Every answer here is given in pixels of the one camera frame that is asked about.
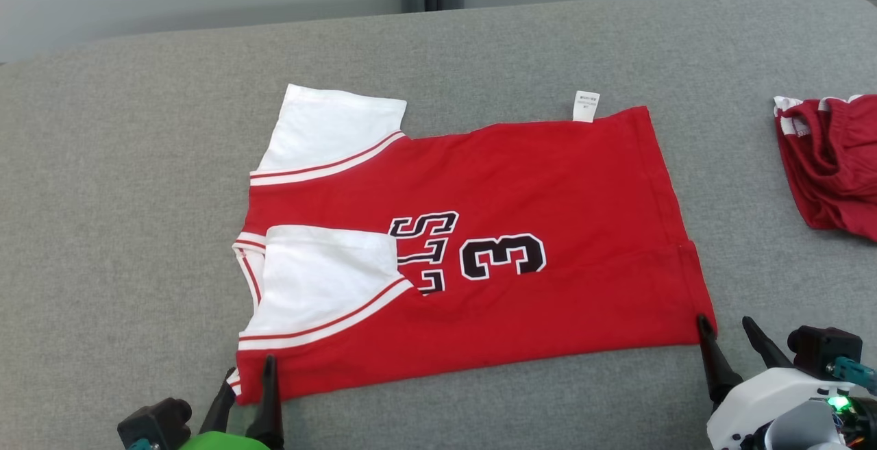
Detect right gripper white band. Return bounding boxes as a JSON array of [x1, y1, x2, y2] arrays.
[[697, 314, 854, 450]]

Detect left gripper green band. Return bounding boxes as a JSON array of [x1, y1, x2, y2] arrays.
[[177, 355, 285, 450]]

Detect red shorts white stripes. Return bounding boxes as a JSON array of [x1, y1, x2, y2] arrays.
[[774, 94, 877, 242]]

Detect red white basketball jersey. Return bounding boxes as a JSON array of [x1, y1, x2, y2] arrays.
[[232, 84, 718, 406]]

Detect right camera cable teal plug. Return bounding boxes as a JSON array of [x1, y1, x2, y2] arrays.
[[826, 358, 877, 396]]

